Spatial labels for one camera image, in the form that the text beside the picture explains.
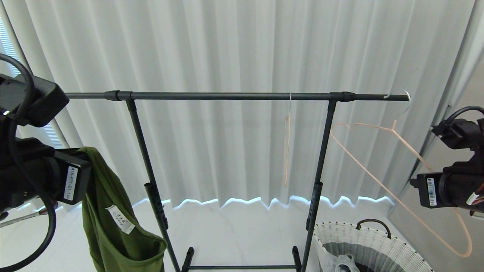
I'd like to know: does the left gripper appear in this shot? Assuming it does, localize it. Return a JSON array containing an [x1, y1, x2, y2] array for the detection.
[[0, 138, 92, 206]]

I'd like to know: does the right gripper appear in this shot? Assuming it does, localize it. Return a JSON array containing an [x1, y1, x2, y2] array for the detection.
[[410, 161, 484, 210]]

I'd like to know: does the green shirt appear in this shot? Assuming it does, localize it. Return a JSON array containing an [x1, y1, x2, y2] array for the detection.
[[77, 146, 168, 272]]

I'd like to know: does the pink clothes hanger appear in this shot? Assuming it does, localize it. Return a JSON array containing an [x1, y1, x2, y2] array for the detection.
[[283, 92, 293, 188], [329, 88, 473, 258]]

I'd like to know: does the white laundry basket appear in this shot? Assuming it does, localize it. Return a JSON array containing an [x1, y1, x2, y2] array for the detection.
[[313, 218, 435, 272]]

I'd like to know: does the black clothes rack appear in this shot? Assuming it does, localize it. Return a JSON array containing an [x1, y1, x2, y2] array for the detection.
[[64, 90, 411, 272]]

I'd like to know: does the pale grey garment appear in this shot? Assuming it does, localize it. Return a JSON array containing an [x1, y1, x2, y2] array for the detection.
[[325, 253, 360, 272]]

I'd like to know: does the window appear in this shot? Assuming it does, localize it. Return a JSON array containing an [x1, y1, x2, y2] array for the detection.
[[0, 15, 71, 150]]

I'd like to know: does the white curtain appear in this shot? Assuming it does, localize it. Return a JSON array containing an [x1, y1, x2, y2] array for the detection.
[[3, 0, 484, 209]]

